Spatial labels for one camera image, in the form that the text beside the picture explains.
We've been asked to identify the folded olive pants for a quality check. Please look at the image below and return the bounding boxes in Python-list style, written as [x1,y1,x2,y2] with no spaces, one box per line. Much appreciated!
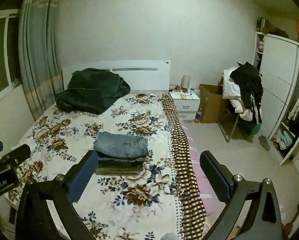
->
[96,160,144,176]

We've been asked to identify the white nightstand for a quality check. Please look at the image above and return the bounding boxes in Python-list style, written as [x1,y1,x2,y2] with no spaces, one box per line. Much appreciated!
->
[169,91,200,123]

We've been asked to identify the white wardrobe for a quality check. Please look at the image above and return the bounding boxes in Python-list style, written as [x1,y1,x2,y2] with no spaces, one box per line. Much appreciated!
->
[252,31,299,166]

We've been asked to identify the hanging white garment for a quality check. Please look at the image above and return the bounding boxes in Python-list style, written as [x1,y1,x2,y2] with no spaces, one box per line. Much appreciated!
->
[287,82,299,121]

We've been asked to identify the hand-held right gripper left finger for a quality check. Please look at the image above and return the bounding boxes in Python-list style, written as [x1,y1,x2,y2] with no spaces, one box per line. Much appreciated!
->
[16,150,99,240]

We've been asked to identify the brown checkered blanket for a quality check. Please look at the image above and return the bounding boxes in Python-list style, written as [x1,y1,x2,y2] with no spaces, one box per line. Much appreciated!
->
[161,94,206,240]

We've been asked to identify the plastic bottle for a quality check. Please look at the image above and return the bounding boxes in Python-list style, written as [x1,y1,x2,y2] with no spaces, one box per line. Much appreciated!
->
[194,105,203,123]

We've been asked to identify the cardboard box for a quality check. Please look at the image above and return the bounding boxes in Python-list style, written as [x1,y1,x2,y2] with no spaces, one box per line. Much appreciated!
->
[198,84,227,124]

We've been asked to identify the folded dark pants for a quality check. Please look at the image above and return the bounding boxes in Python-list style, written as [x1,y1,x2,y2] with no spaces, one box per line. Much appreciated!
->
[97,154,147,163]

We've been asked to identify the white framed window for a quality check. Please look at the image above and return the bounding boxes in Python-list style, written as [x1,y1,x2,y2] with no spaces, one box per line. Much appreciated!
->
[0,9,21,111]

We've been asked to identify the blue jeans pants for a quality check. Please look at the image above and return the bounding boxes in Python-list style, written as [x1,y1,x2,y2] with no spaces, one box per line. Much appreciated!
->
[93,132,149,158]

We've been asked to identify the folding chair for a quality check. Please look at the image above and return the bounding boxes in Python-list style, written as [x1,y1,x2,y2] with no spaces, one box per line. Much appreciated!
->
[218,100,255,143]

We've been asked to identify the dark green duvet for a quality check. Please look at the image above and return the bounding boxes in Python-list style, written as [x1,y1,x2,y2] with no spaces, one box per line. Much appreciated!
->
[55,67,131,115]

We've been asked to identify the folded teal towels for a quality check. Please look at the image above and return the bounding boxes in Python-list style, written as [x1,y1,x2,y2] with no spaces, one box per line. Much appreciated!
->
[276,130,294,151]

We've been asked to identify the grey curtain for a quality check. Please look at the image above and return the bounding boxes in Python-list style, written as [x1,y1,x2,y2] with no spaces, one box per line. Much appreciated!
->
[18,0,65,125]

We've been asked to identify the black jacket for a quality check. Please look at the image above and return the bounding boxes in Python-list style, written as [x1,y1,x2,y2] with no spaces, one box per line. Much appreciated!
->
[229,62,264,125]

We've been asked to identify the floral blanket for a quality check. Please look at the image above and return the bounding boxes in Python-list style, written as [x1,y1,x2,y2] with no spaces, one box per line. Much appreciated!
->
[8,92,182,240]

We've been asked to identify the white jacket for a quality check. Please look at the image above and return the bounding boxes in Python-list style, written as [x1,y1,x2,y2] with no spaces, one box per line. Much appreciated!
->
[221,66,253,125]

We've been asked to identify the pair of grey shoes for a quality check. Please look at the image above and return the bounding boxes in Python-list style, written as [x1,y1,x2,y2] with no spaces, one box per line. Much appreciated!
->
[258,135,271,151]

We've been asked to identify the pink bed sheet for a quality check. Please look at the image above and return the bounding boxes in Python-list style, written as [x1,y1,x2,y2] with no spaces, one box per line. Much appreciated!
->
[178,114,226,230]

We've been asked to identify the white bed headboard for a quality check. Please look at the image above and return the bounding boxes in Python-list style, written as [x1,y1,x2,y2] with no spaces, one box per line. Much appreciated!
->
[62,60,171,93]

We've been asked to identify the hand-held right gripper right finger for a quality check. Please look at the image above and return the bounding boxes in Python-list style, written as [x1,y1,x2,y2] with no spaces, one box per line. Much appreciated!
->
[199,151,283,240]

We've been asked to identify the green bin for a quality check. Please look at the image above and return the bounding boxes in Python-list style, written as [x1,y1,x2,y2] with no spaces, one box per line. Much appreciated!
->
[249,122,262,136]

